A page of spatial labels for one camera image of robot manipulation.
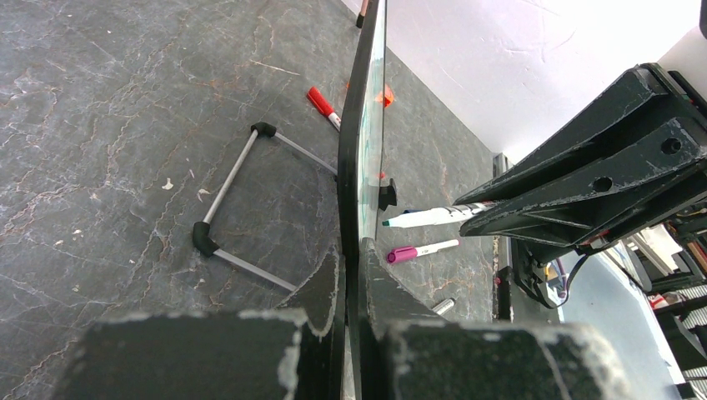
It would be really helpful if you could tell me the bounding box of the white whiteboard black frame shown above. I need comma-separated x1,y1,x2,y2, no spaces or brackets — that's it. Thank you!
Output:
192,0,399,400

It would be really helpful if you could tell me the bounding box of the green whiteboard marker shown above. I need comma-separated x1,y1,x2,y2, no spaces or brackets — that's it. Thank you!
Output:
382,202,497,228

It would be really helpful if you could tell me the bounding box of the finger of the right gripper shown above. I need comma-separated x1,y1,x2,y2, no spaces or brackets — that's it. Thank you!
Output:
459,160,706,249
455,63,706,204

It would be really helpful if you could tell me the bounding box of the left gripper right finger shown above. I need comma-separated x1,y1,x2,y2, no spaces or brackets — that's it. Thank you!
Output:
358,237,442,399

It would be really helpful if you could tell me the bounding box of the orange rounded toy brick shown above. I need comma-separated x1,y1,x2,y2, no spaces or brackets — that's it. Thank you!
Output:
374,84,394,108

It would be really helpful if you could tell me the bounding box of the black capped whiteboard marker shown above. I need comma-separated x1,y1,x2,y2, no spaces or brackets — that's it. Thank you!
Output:
432,297,456,316

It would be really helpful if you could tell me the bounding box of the pink tripod stand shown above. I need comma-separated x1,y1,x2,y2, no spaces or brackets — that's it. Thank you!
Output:
355,0,369,28

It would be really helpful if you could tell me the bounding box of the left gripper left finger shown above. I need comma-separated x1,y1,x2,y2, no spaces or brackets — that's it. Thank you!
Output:
278,245,345,399

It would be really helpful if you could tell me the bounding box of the red capped whiteboard marker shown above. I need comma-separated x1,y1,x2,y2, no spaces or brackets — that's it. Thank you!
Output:
306,87,341,132

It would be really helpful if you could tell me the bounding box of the purple capped whiteboard marker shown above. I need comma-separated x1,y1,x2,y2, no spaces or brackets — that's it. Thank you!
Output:
386,239,459,264

